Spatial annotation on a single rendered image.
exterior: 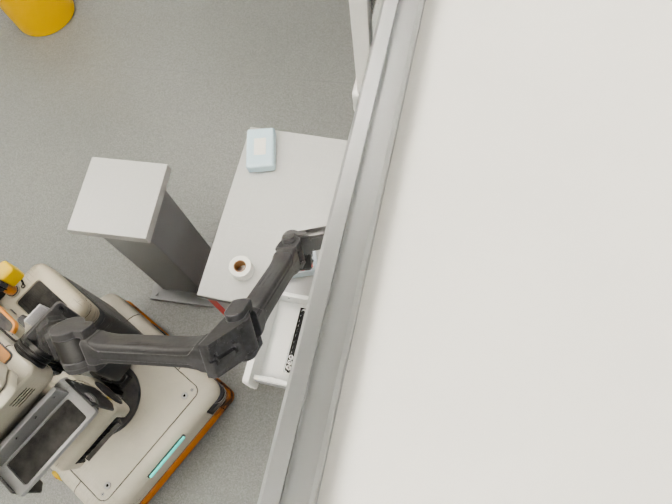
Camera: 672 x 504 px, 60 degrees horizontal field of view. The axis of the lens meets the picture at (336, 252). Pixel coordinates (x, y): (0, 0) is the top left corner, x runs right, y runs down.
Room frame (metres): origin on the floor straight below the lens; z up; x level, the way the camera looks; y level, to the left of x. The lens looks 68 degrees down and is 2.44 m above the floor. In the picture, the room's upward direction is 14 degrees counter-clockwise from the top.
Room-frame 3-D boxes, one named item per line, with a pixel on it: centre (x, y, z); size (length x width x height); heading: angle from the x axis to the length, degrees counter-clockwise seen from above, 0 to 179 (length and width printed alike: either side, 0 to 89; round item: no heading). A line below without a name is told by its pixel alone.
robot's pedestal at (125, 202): (1.08, 0.67, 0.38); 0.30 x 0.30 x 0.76; 68
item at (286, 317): (0.36, 0.06, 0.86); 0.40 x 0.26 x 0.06; 64
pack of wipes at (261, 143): (1.10, 0.16, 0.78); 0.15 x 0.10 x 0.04; 169
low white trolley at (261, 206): (0.82, 0.06, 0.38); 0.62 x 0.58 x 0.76; 154
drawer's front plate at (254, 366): (0.45, 0.25, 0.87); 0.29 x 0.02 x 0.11; 154
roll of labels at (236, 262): (0.70, 0.30, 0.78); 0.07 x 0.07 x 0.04
